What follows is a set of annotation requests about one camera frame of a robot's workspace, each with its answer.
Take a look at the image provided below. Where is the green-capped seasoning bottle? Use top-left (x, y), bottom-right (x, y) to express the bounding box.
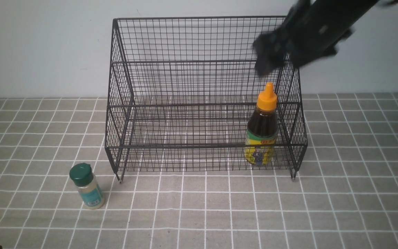
top-left (69, 163), bottom-right (105, 210)

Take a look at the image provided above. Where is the grey checkered tablecloth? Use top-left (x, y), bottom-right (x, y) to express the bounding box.
top-left (0, 93), bottom-right (398, 249)

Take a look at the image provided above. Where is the black wire shelf rack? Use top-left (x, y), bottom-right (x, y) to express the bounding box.
top-left (105, 16), bottom-right (308, 181)

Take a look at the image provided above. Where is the orange-capped brown sauce bottle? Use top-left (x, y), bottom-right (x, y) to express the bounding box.
top-left (244, 82), bottom-right (278, 166)

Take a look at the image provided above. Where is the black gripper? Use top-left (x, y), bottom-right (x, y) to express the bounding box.
top-left (253, 29), bottom-right (294, 77)

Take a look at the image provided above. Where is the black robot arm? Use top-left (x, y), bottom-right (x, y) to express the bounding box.
top-left (253, 0), bottom-right (398, 77)

